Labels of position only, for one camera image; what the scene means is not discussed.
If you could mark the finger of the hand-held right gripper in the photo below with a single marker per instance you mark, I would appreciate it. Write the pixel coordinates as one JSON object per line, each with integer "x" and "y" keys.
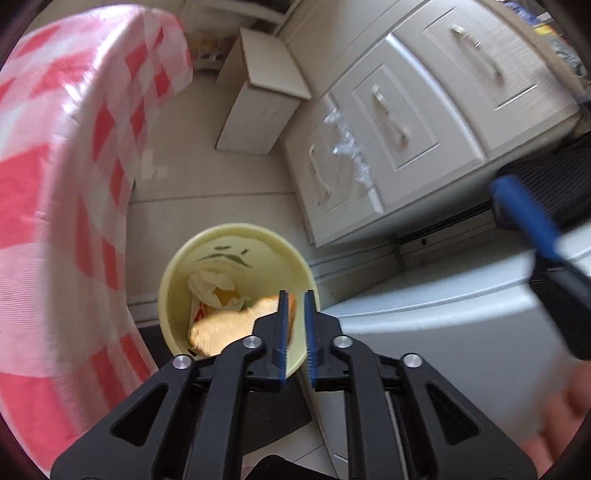
{"x": 526, "y": 212}
{"x": 549, "y": 166}

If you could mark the yellow trash bin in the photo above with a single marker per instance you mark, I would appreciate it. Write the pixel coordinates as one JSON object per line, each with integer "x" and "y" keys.
{"x": 258, "y": 263}

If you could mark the white wrapper with red print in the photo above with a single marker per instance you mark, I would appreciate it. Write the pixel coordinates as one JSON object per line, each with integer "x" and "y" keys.
{"x": 197, "y": 316}

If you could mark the white wooden stool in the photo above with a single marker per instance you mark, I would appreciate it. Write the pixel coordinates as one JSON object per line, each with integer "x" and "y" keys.
{"x": 263, "y": 92}

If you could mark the orange peel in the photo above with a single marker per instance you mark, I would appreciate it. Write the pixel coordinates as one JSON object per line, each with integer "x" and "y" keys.
{"x": 226, "y": 327}
{"x": 226, "y": 296}

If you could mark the red checkered plastic tablecloth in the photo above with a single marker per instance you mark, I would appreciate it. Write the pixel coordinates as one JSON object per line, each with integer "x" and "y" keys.
{"x": 69, "y": 184}

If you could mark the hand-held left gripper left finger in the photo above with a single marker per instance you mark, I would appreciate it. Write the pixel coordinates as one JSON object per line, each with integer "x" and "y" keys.
{"x": 280, "y": 341}

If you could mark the white trolley shelf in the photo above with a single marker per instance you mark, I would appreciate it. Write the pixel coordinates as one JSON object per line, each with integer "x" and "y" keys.
{"x": 212, "y": 46}

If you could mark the white drawer cabinet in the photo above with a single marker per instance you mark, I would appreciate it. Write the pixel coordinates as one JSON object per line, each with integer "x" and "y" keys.
{"x": 438, "y": 92}

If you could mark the person's right hand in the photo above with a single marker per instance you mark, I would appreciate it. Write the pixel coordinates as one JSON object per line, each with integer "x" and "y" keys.
{"x": 558, "y": 420}

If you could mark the clear plastic bag on drawer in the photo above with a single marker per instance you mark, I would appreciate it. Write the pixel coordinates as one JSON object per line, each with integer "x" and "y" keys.
{"x": 353, "y": 147}

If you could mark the white tissue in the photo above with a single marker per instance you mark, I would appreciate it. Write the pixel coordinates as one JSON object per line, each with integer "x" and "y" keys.
{"x": 207, "y": 284}

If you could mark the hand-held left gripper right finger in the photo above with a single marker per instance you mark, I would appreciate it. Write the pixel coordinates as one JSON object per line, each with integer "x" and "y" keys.
{"x": 311, "y": 341}

